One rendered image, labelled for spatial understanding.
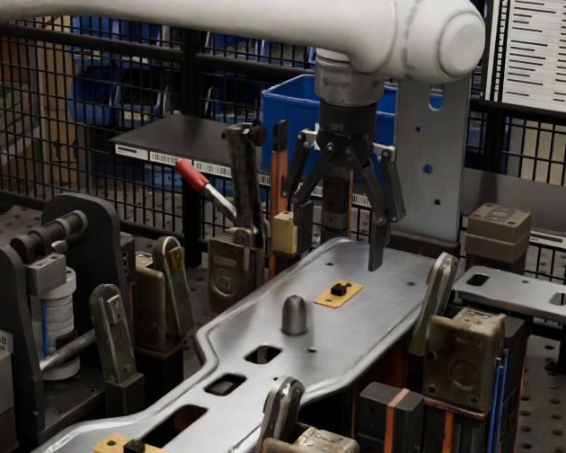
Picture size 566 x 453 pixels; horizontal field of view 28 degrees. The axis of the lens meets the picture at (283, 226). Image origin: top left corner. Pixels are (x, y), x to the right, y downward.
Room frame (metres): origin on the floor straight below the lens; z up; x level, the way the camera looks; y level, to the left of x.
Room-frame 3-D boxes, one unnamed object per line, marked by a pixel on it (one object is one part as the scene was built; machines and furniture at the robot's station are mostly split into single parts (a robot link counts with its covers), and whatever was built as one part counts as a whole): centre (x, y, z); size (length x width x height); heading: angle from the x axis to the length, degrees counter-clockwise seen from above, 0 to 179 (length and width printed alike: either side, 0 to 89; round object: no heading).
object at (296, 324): (1.30, -0.02, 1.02); 0.03 x 0.03 x 0.07
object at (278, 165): (1.57, 0.01, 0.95); 0.03 x 0.01 x 0.50; 151
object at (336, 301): (1.41, -0.08, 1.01); 0.08 x 0.04 x 0.01; 151
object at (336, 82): (1.41, -0.08, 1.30); 0.09 x 0.09 x 0.06
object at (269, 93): (1.88, -0.13, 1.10); 0.30 x 0.17 x 0.13; 62
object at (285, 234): (1.54, -0.01, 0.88); 0.04 x 0.04 x 0.36; 61
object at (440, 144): (1.63, -0.22, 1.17); 0.12 x 0.01 x 0.34; 61
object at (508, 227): (1.58, -0.33, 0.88); 0.08 x 0.08 x 0.36; 61
